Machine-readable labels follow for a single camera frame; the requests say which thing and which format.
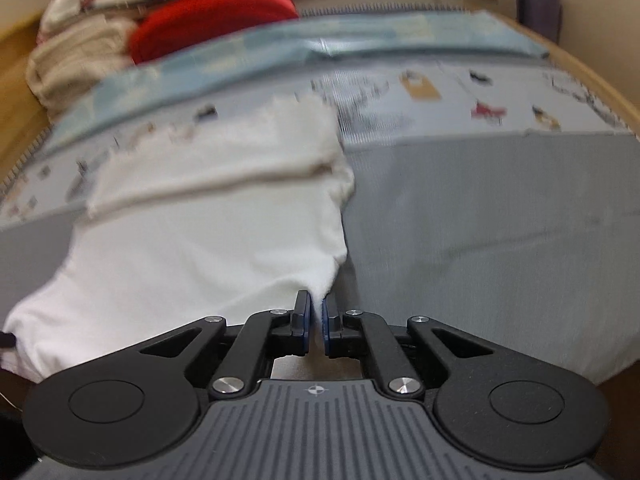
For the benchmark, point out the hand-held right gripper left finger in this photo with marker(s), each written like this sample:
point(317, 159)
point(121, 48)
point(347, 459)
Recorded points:
point(304, 321)

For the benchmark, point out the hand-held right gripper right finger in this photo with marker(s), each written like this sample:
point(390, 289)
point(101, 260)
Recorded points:
point(327, 329)

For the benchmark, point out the white garment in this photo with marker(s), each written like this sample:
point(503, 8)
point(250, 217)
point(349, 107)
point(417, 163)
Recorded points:
point(200, 260)

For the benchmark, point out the grey bed sheet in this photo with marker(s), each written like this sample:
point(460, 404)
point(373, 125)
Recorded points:
point(475, 240)

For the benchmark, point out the light blue folded blanket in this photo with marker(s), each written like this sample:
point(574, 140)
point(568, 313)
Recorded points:
point(280, 42)

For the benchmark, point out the red cloth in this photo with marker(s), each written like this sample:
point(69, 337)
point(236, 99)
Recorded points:
point(215, 17)

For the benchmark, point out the beige knitted cloth pile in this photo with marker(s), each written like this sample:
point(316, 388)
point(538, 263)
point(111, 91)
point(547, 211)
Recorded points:
point(75, 57)

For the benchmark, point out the dark purple bag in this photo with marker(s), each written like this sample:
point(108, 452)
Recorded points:
point(540, 12)

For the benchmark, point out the wooden bed frame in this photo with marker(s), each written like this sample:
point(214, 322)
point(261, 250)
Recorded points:
point(595, 72)

